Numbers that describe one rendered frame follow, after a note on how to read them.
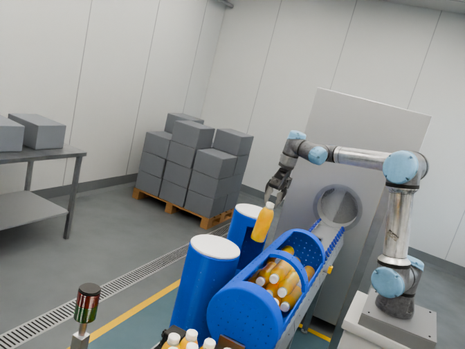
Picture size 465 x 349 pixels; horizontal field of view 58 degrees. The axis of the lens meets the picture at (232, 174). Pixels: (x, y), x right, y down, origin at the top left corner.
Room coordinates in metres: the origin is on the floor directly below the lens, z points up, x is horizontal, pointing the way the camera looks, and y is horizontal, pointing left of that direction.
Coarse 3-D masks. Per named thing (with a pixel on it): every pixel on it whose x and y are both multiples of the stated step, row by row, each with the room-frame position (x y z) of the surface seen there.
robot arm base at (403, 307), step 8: (376, 296) 1.59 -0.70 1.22; (400, 296) 1.51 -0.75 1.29; (408, 296) 1.51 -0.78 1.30; (376, 304) 1.56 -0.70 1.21; (384, 304) 1.54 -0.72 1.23; (392, 304) 1.51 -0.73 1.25; (400, 304) 1.50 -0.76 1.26; (408, 304) 1.51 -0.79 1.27; (392, 312) 1.50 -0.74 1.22; (400, 312) 1.49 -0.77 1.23; (408, 312) 1.52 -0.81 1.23
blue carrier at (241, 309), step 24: (288, 240) 2.19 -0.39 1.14; (312, 240) 2.15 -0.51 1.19; (264, 264) 2.03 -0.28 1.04; (312, 264) 2.13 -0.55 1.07; (240, 288) 1.37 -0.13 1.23; (216, 312) 1.39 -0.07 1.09; (240, 312) 1.36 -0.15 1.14; (264, 312) 1.33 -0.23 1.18; (288, 312) 1.68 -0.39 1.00; (216, 336) 1.38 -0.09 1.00; (240, 336) 1.35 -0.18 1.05; (264, 336) 1.32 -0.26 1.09
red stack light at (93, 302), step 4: (100, 292) 1.09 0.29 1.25; (80, 296) 1.06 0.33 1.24; (84, 296) 1.05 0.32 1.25; (88, 296) 1.06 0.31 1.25; (92, 296) 1.06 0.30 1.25; (96, 296) 1.07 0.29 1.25; (76, 300) 1.07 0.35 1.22; (80, 300) 1.06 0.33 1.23; (84, 300) 1.05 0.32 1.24; (88, 300) 1.06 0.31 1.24; (92, 300) 1.06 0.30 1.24; (96, 300) 1.07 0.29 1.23; (80, 304) 1.06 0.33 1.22; (84, 304) 1.05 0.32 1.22; (88, 304) 1.06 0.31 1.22; (92, 304) 1.06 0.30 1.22; (96, 304) 1.08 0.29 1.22; (84, 308) 1.06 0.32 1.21; (88, 308) 1.06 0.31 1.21
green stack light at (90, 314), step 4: (76, 304) 1.07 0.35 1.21; (76, 308) 1.06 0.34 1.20; (80, 308) 1.05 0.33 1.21; (92, 308) 1.07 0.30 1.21; (96, 308) 1.08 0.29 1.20; (76, 312) 1.06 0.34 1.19; (80, 312) 1.05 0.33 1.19; (84, 312) 1.05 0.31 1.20; (88, 312) 1.06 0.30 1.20; (92, 312) 1.07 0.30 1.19; (96, 312) 1.09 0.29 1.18; (76, 316) 1.06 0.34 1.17; (80, 316) 1.05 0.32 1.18; (84, 316) 1.06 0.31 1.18; (88, 316) 1.06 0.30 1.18; (92, 316) 1.07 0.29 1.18; (76, 320) 1.06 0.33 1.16; (80, 320) 1.05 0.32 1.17; (84, 320) 1.06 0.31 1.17; (88, 320) 1.06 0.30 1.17; (92, 320) 1.07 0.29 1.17
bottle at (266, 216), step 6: (264, 210) 1.81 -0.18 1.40; (270, 210) 1.82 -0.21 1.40; (258, 216) 1.82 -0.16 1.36; (264, 216) 1.80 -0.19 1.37; (270, 216) 1.80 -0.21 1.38; (258, 222) 1.81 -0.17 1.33; (264, 222) 1.80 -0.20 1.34; (270, 222) 1.81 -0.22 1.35; (258, 228) 1.80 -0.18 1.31; (264, 228) 1.80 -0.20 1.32; (252, 234) 1.82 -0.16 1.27; (258, 234) 1.80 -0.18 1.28; (264, 234) 1.81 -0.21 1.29; (258, 240) 1.80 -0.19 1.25
